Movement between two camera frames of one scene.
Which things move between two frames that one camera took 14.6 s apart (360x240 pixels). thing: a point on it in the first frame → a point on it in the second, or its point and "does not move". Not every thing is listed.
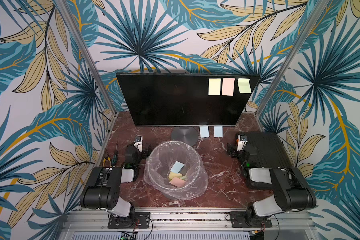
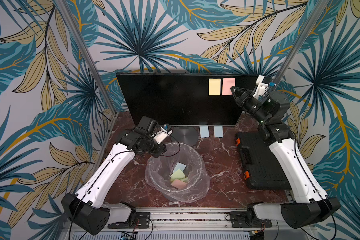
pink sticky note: [228, 86] does not move
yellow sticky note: [214, 86] does not move
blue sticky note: [218, 131] does not move
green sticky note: [244, 85] → [178, 174]
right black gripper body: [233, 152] → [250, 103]
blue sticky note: [204, 131] does not move
